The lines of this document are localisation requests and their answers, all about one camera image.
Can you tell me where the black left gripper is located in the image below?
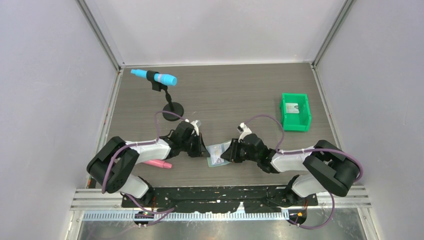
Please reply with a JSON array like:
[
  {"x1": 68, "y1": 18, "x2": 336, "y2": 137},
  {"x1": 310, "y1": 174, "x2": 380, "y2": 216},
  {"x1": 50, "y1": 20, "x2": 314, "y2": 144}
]
[{"x1": 180, "y1": 132, "x2": 210, "y2": 158}]

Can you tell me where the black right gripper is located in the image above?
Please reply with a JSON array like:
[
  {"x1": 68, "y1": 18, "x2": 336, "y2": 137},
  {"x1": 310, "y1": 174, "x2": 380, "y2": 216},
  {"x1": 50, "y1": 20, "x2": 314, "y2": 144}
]
[{"x1": 220, "y1": 138, "x2": 260, "y2": 163}]

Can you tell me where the mint green card holder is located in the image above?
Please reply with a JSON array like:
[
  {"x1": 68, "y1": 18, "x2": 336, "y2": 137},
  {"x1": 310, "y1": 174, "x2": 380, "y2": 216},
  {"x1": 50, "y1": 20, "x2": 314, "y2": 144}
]
[{"x1": 206, "y1": 141, "x2": 231, "y2": 168}]

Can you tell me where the silver VIP card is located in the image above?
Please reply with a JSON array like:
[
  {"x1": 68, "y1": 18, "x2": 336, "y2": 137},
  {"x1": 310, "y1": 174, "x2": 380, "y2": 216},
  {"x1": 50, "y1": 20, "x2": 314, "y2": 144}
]
[{"x1": 285, "y1": 102, "x2": 300, "y2": 114}]

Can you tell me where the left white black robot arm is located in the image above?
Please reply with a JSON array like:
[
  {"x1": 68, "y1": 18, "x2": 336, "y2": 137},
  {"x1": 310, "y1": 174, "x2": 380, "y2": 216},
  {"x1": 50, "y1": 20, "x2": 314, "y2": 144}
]
[{"x1": 86, "y1": 120, "x2": 210, "y2": 207}]

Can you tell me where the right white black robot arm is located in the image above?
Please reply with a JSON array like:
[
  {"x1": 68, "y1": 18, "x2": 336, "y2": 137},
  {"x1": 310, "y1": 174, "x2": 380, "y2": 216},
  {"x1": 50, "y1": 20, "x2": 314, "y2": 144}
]
[{"x1": 221, "y1": 133, "x2": 363, "y2": 205}]

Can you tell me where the pink marker pen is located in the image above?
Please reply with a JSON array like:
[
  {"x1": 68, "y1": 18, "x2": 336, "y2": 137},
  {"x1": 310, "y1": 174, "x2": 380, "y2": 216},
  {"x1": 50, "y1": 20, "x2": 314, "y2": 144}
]
[{"x1": 143, "y1": 159, "x2": 173, "y2": 169}]

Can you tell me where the black microphone stand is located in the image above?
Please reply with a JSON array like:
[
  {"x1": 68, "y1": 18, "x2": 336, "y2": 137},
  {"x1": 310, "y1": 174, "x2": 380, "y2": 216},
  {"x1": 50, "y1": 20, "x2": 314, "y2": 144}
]
[{"x1": 148, "y1": 80, "x2": 184, "y2": 122}]

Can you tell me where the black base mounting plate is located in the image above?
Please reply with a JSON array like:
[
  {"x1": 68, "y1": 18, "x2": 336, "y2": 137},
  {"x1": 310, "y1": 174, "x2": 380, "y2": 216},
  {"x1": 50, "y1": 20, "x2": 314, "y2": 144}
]
[{"x1": 121, "y1": 185, "x2": 318, "y2": 214}]

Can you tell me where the green plastic bin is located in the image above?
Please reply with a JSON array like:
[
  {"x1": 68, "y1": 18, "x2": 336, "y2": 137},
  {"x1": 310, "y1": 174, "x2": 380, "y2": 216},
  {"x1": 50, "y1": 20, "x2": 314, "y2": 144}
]
[{"x1": 279, "y1": 93, "x2": 312, "y2": 132}]

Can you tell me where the blue toy microphone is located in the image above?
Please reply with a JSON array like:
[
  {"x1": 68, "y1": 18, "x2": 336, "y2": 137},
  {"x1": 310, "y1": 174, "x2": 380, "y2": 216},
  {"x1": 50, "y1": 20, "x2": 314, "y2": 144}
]
[{"x1": 130, "y1": 69, "x2": 178, "y2": 86}]

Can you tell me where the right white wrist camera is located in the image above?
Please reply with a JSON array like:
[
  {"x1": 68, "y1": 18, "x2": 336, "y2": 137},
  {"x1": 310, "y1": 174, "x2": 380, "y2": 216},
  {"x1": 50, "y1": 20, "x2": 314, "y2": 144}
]
[{"x1": 237, "y1": 122, "x2": 252, "y2": 142}]

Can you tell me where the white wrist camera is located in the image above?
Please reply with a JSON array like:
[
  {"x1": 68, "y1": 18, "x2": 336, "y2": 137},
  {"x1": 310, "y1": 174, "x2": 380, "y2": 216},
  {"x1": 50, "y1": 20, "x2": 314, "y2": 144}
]
[
  {"x1": 237, "y1": 122, "x2": 252, "y2": 142},
  {"x1": 182, "y1": 119, "x2": 201, "y2": 136}
]

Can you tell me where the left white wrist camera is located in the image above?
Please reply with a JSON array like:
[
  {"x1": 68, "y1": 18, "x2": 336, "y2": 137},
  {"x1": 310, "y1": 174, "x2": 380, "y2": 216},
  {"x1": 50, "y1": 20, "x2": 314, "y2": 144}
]
[{"x1": 182, "y1": 119, "x2": 201, "y2": 136}]

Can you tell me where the aluminium frame rail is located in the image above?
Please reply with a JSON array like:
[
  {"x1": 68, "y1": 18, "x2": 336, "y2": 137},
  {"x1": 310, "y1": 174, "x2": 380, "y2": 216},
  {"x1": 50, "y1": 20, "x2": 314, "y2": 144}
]
[{"x1": 70, "y1": 185, "x2": 372, "y2": 212}]

